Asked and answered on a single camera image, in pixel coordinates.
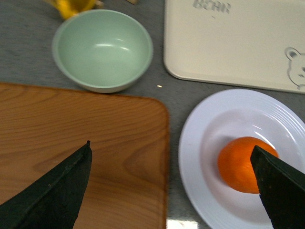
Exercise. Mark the green bowl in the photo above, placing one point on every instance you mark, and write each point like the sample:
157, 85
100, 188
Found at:
103, 51

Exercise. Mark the wooden brown tray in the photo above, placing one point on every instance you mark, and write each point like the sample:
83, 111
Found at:
129, 136

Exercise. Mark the yellow mug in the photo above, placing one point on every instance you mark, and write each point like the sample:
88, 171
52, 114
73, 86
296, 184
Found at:
70, 8

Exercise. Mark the wooden dish rack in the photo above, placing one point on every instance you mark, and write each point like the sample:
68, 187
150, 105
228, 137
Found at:
133, 1

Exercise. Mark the beige bear tray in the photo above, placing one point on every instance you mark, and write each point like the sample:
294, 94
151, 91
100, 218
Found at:
254, 43

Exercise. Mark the white ceramic plate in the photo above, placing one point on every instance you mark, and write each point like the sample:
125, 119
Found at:
213, 123

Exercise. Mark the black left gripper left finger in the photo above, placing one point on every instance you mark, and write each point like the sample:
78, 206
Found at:
54, 200

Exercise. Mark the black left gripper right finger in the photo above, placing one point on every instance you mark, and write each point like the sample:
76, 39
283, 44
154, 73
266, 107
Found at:
281, 189

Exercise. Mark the orange fruit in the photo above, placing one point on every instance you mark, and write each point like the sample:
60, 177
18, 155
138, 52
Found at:
234, 164

